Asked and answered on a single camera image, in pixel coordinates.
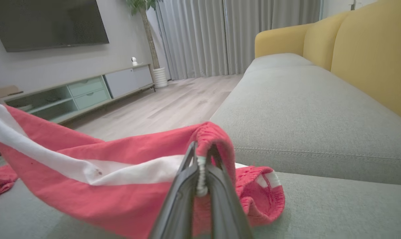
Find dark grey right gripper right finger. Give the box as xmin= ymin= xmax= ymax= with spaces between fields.
xmin=205 ymin=144 xmax=254 ymax=239

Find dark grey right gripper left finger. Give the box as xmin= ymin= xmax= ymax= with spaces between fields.
xmin=149 ymin=141 xmax=201 ymax=239

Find red shorts with white stripe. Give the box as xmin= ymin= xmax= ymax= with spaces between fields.
xmin=0 ymin=100 xmax=285 ymax=239

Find grey sofa cushion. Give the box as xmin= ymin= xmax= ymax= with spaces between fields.
xmin=0 ymin=156 xmax=401 ymax=239

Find grey sofa backrest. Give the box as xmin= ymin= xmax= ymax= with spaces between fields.
xmin=210 ymin=53 xmax=401 ymax=186

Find white ribbed plant pot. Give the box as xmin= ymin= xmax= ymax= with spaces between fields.
xmin=153 ymin=67 xmax=168 ymax=88

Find long low television cabinet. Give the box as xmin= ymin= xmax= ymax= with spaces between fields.
xmin=0 ymin=63 xmax=156 ymax=125

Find tall green potted plant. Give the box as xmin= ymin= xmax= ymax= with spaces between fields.
xmin=126 ymin=0 xmax=161 ymax=70

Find grey pleated curtain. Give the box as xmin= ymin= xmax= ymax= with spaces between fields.
xmin=154 ymin=0 xmax=322 ymax=81

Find flat brown cardboard box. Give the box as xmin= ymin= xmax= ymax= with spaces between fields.
xmin=0 ymin=85 xmax=23 ymax=100

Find yellow sofa backrest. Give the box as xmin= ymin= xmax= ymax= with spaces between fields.
xmin=254 ymin=0 xmax=401 ymax=125

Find black flat screen television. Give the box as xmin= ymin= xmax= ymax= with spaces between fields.
xmin=0 ymin=0 xmax=109 ymax=52

